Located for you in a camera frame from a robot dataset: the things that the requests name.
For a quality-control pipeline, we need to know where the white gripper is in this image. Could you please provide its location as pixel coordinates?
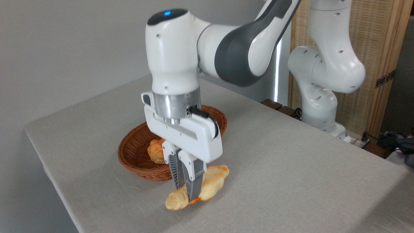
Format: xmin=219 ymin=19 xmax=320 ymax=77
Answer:
xmin=141 ymin=92 xmax=224 ymax=202

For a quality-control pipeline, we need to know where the brass screen hinge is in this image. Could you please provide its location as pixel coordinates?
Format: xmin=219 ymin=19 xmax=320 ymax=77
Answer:
xmin=375 ymin=70 xmax=396 ymax=88

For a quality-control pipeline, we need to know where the round orange bread bun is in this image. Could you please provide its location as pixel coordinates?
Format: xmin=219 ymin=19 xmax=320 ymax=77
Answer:
xmin=147 ymin=139 xmax=167 ymax=164

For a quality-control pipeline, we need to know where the long braided bread loaf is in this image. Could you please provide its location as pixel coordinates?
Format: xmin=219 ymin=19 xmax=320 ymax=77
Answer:
xmin=165 ymin=164 xmax=230 ymax=211

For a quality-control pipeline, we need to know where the brown oval wicker basket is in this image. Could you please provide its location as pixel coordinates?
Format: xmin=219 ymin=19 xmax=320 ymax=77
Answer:
xmin=117 ymin=104 xmax=227 ymax=181

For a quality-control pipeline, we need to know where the white power strip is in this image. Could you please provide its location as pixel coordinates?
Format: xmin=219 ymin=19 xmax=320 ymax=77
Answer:
xmin=350 ymin=135 xmax=371 ymax=149

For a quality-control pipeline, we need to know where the dark brown wooden block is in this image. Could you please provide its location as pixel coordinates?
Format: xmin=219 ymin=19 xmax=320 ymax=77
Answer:
xmin=278 ymin=106 xmax=297 ymax=117
xmin=260 ymin=99 xmax=283 ymax=110

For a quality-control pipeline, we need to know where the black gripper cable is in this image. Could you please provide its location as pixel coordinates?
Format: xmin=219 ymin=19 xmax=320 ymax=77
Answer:
xmin=189 ymin=106 xmax=220 ymax=138

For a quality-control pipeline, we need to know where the dark cable bundle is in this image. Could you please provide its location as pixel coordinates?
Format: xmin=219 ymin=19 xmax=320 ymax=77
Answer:
xmin=362 ymin=129 xmax=414 ymax=168

